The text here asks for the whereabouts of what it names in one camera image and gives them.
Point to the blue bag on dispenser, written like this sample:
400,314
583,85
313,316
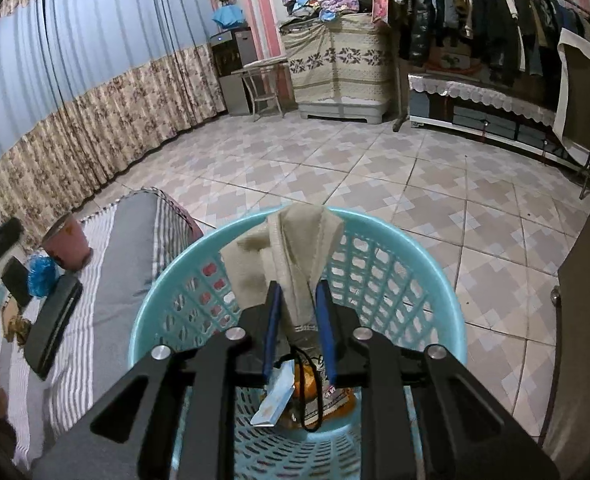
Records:
229,16

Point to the orange snack bag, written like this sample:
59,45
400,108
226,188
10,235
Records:
302,409

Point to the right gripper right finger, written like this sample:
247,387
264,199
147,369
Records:
423,415

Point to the black flat case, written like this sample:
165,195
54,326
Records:
46,333

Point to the small folding table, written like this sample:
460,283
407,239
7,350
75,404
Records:
268,85

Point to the teal plastic laundry basket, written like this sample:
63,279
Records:
388,278

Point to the low tv bench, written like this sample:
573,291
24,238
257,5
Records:
488,115

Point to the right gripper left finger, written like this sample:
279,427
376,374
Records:
173,412

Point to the light blue paper card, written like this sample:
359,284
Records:
280,389

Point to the beige cloth rag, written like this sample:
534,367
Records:
292,247

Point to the clothes rack with garments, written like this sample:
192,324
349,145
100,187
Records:
510,38

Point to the cloth covered cabinet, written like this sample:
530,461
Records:
343,69

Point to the black woven cup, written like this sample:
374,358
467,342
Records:
15,278

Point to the blue crumpled plastic bag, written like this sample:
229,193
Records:
42,275

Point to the blue floral curtain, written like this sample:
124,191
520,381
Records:
87,87

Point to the grey water dispenser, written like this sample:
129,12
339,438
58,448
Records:
232,50

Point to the pink metal mug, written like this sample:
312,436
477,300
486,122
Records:
66,243

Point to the grey striped table cloth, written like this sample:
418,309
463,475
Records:
132,242

